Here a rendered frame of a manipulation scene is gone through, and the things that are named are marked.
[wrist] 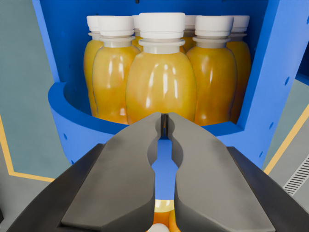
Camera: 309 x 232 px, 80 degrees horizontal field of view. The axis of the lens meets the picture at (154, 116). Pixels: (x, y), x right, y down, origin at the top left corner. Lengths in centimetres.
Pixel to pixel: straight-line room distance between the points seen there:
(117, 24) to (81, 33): 12
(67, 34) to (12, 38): 141
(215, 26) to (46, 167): 213
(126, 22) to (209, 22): 8
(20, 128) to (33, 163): 42
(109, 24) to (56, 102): 10
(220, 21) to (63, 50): 20
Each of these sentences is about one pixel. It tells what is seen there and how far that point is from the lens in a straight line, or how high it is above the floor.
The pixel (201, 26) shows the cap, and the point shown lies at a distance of 22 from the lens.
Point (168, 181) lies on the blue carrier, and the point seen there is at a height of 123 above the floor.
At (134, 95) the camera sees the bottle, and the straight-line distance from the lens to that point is 16.
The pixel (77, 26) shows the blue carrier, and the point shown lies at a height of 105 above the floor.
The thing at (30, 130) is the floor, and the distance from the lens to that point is 200.
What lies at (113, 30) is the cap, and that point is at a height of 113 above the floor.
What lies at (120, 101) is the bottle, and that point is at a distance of 22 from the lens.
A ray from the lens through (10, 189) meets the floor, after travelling 274.
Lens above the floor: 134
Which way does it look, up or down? 61 degrees down
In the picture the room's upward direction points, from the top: 175 degrees counter-clockwise
